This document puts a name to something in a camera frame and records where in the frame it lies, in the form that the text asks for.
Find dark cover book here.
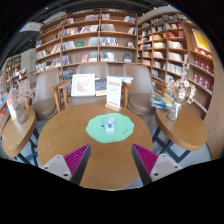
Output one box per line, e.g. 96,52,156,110
94,77,108,97

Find beige wooden armchair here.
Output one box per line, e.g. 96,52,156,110
58,62,111,108
29,68,64,121
121,63,168,116

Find stack of pale books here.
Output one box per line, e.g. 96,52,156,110
111,74,134,84

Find white picture board, pink print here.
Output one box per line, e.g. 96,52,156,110
70,73,97,98

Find stack of colourful books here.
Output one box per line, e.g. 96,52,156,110
150,94,174,111

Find curved wooden bookshelf unit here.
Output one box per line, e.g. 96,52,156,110
137,12,218,121

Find distant wooden bookshelf unit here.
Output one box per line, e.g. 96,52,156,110
3,54,23,91

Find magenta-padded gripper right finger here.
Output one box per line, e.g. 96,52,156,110
131,143,184,186

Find white sign on wooden base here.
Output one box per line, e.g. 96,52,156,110
104,75,123,112

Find glass vase with dried flowers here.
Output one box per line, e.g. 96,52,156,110
165,63,198,122

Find book display stand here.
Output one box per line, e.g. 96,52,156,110
0,91,9,118

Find small white card stand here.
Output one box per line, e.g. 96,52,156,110
7,99,18,122

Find green smiley mouse pad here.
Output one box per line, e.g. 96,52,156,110
85,112,135,144

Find wooden side table, dark legs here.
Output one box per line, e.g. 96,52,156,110
1,108,38,159
154,104,208,164

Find wide wooden bookshelf unit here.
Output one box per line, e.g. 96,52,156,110
34,9,138,81

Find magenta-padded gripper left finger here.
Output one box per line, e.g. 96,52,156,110
41,143,92,186

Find white hanging ceiling panel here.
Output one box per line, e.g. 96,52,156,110
18,21,44,34

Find translucent pale blue computer mouse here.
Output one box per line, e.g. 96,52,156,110
103,117,116,134

